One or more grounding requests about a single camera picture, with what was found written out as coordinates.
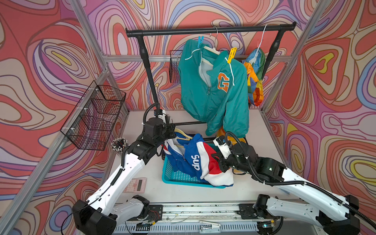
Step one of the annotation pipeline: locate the wooden hanger gold hook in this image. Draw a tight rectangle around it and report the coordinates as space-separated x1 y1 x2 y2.
174 127 193 141

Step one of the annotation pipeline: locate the blue white red jacket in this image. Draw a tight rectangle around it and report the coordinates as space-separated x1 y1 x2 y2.
164 134 234 187

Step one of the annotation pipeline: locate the teal green jacket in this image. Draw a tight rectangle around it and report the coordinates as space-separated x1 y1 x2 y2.
178 39 249 138

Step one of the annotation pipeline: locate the blue clothespin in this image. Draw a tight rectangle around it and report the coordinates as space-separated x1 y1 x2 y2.
197 36 204 49

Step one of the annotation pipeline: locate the silver hook hanger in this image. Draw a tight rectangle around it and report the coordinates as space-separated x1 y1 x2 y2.
203 26 220 55

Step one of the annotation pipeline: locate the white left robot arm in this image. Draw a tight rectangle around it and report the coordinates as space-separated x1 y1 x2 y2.
72 103 176 235

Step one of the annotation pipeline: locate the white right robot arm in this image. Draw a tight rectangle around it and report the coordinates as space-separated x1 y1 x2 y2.
213 132 376 235

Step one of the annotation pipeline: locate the yellow plastic tray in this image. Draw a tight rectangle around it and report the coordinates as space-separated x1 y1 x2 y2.
217 127 247 175

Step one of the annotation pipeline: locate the teal plastic basket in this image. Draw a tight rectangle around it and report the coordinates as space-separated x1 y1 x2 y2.
162 153 225 189

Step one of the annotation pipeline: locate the cup of pencils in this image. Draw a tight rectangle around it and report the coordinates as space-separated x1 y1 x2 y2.
111 138 129 154

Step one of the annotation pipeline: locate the pink calculator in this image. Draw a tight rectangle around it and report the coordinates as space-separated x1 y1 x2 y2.
123 178 147 193

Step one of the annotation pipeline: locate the multicolour patchwork jacket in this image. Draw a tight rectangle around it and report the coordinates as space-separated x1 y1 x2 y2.
242 49 266 107

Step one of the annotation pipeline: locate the black clothes rack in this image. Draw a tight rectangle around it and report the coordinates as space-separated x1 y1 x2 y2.
125 21 297 142

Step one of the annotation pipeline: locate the small black wire basket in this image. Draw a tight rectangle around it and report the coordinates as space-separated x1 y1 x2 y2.
169 50 183 84

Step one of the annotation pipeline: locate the white wire hanger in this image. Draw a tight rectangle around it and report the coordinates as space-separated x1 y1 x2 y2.
250 25 268 64

